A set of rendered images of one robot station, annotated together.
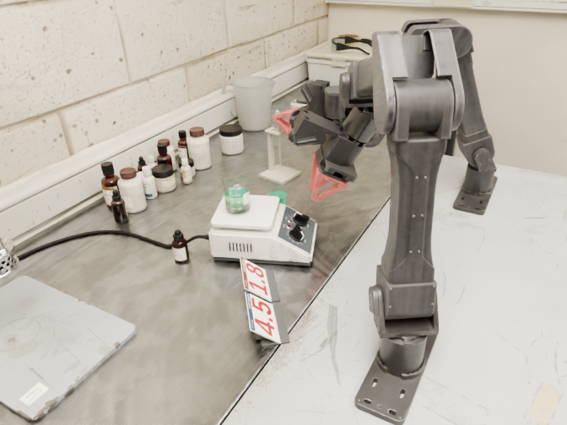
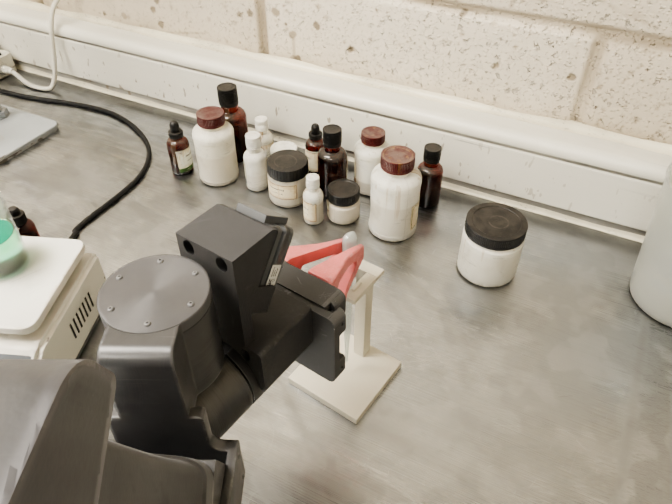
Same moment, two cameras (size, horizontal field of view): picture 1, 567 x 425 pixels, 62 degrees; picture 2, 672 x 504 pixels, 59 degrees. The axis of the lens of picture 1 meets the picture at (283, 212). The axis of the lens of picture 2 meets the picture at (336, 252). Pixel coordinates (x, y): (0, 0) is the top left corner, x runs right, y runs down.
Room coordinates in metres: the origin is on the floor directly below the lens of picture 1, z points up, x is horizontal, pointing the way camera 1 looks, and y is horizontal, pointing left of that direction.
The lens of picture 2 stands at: (1.11, -0.34, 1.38)
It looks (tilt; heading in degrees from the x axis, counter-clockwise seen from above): 42 degrees down; 86
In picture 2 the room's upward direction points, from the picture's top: straight up
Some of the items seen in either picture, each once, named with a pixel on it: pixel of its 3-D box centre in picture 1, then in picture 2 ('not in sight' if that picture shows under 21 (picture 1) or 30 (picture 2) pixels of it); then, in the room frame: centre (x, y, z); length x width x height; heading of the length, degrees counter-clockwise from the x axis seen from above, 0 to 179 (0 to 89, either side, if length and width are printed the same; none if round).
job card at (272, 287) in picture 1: (259, 278); not in sight; (0.68, 0.05, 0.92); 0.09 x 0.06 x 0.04; 8
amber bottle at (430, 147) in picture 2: (183, 145); (429, 175); (1.27, 0.28, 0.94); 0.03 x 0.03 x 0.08
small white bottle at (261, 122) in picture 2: not in sight; (263, 141); (1.05, 0.38, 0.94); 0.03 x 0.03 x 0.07
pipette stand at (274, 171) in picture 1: (279, 153); (346, 332); (1.14, 0.01, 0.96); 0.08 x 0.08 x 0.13; 51
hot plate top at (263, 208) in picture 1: (246, 211); (1, 280); (0.82, 0.07, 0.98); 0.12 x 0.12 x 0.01; 81
